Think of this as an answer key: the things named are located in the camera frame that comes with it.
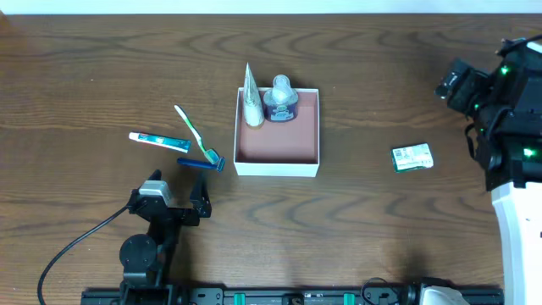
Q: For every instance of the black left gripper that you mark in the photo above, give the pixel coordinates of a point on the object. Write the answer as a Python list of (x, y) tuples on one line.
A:
[(179, 213)]

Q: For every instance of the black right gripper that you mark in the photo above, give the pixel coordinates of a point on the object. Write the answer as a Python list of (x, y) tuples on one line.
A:
[(459, 91)]

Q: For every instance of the white squeeze tube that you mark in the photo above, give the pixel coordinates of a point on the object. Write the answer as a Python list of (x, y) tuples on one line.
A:
[(252, 103)]

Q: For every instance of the green white soap packet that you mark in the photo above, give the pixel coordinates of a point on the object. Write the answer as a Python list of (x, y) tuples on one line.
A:
[(412, 158)]

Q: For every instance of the clear bottle blue label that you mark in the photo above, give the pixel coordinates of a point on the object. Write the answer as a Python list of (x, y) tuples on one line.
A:
[(280, 102)]

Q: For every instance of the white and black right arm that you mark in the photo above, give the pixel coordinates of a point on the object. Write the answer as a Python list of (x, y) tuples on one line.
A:
[(507, 146)]

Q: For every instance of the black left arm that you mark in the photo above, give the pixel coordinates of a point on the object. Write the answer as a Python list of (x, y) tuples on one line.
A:
[(146, 258)]

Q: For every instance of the small toothpaste tube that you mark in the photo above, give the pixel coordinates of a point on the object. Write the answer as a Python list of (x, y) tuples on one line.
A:
[(179, 145)]

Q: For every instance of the green white toothbrush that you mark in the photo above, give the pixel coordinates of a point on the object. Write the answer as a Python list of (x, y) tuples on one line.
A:
[(210, 154)]

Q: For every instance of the blue razor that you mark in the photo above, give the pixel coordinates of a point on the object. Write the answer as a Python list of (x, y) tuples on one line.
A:
[(202, 165)]

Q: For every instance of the white box pink inside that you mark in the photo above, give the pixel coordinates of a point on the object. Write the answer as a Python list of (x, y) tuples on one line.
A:
[(289, 149)]

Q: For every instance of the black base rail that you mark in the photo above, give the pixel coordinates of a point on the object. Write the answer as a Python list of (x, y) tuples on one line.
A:
[(374, 291)]

